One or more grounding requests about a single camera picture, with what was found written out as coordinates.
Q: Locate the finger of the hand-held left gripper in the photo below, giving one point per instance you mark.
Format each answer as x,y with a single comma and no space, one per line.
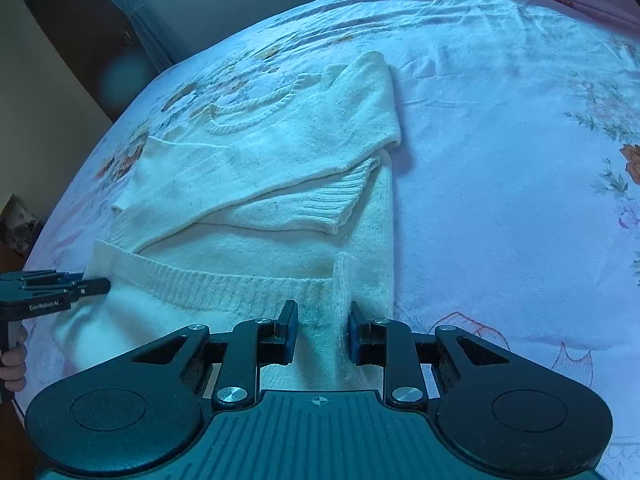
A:
92,286

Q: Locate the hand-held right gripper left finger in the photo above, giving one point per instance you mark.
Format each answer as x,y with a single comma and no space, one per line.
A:
289,335

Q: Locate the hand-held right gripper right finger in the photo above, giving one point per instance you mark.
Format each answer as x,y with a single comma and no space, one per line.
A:
357,335

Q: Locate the white knitted sweater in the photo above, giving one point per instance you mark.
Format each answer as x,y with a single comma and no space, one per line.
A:
250,160

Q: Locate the person's left hand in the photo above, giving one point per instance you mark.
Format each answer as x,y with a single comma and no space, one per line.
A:
14,360

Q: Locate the wooden nightstand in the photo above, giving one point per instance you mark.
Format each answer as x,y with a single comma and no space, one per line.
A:
17,230

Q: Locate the bed with floral sheet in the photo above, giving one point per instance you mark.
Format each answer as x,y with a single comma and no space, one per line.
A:
500,185

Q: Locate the dark wooden door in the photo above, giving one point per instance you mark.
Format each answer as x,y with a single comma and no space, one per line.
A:
75,25

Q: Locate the grey curtain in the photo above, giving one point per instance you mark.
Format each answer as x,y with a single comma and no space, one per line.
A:
135,10

